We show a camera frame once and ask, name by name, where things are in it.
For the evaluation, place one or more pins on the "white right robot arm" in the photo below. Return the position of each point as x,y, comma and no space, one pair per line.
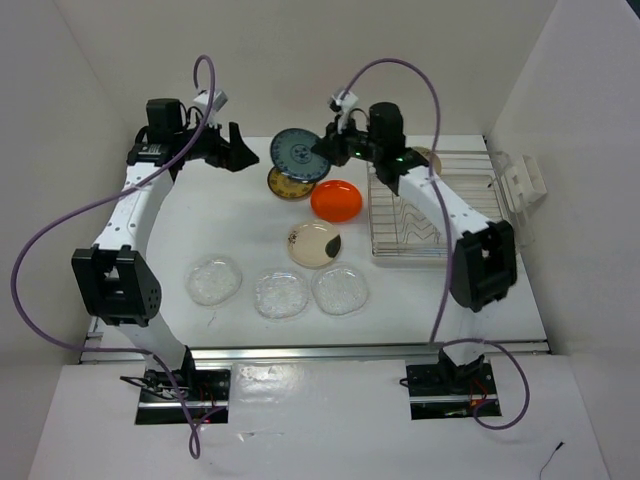
481,253

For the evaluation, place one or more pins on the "metal wire dish rack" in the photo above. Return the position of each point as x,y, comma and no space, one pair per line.
401,235

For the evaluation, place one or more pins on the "blue patterned plate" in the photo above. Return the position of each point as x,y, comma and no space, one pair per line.
291,153

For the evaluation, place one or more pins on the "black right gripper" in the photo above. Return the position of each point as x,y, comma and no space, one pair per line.
333,145

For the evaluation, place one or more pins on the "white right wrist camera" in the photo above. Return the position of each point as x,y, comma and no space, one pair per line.
342,102

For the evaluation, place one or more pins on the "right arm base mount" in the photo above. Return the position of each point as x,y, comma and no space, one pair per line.
430,398

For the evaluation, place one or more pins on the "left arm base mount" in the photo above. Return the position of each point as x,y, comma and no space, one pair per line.
207,397

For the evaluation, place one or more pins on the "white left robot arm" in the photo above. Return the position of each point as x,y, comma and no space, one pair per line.
114,279

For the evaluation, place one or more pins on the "clear glass plate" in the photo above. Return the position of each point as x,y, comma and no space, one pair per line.
212,280
340,290
281,294

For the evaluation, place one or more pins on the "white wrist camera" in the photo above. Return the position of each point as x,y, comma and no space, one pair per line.
342,102
210,104

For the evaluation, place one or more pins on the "cream plate with black patch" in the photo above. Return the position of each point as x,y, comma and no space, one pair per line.
313,244

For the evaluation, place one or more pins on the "brown patterned plate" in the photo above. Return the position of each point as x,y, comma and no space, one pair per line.
287,188

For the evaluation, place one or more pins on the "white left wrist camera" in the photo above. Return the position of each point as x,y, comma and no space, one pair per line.
210,104

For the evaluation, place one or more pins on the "orange plate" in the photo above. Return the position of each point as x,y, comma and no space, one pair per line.
336,201

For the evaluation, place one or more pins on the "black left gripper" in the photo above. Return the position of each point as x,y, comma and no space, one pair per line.
237,157

